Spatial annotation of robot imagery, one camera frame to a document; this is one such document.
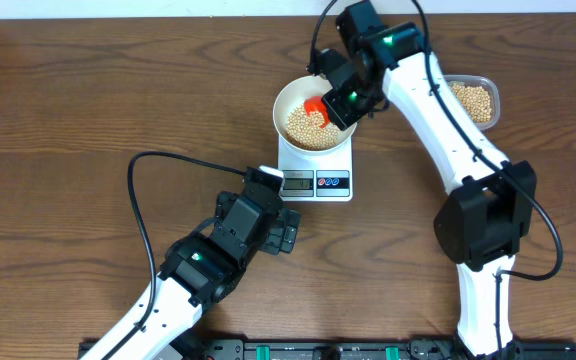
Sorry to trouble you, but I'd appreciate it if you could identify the red plastic measuring scoop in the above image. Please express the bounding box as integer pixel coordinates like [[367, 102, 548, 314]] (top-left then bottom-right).
[[303, 96, 330, 128]]

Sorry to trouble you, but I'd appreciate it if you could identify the pile of dried soybeans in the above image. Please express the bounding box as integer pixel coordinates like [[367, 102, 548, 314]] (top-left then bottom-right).
[[450, 82, 492, 123]]

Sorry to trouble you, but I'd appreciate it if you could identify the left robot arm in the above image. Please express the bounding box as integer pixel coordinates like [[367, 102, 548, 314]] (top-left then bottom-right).
[[83, 181, 289, 360]]

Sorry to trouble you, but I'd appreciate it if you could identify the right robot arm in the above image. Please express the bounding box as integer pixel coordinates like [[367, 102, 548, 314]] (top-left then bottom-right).
[[308, 1, 536, 359]]

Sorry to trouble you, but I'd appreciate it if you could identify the white round bowl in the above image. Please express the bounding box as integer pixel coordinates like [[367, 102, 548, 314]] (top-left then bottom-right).
[[273, 76, 356, 151]]

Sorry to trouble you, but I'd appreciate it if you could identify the white digital kitchen scale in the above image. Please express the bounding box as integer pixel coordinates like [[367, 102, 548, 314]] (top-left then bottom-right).
[[278, 138, 353, 202]]

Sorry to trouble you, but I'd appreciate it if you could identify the clear plastic food container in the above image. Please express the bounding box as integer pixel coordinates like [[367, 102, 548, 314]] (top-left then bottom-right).
[[444, 75, 501, 131]]

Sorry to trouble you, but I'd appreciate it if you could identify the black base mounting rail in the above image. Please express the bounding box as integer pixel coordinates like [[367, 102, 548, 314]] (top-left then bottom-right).
[[77, 334, 576, 360]]

